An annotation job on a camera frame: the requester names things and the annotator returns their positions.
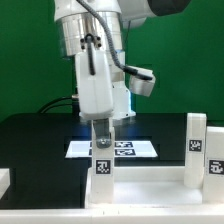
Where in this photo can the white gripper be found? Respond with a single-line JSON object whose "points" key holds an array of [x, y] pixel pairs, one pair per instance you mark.
{"points": [[95, 94]]}

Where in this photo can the white desk top tray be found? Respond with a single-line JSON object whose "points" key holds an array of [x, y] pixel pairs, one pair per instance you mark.
{"points": [[155, 188]]}

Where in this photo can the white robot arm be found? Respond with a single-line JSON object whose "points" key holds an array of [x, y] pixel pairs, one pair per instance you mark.
{"points": [[90, 34]]}

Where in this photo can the marker tag sheet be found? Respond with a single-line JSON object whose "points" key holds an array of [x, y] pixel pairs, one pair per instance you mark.
{"points": [[128, 149]]}

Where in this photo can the white block left edge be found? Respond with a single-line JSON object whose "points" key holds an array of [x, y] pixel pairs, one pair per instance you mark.
{"points": [[4, 181]]}

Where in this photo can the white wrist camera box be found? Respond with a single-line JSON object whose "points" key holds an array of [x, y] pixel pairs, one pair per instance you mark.
{"points": [[143, 82]]}

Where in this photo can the white front rail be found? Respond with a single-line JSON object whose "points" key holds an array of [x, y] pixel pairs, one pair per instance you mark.
{"points": [[80, 216]]}

